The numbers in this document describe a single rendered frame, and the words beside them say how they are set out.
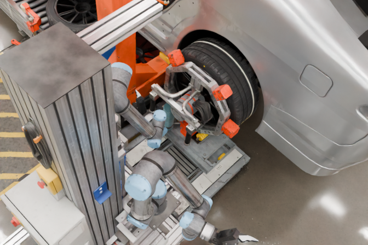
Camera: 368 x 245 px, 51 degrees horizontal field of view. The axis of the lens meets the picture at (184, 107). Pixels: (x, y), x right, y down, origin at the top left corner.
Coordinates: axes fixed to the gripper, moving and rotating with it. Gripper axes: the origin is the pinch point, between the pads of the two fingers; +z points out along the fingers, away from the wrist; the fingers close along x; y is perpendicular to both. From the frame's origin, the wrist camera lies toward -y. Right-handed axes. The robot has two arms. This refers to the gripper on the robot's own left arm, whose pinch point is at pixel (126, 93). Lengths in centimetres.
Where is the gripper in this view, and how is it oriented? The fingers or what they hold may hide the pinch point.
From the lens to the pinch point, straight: 241.0
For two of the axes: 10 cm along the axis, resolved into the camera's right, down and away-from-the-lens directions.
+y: -2.6, 6.2, 7.4
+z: -6.9, -6.5, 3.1
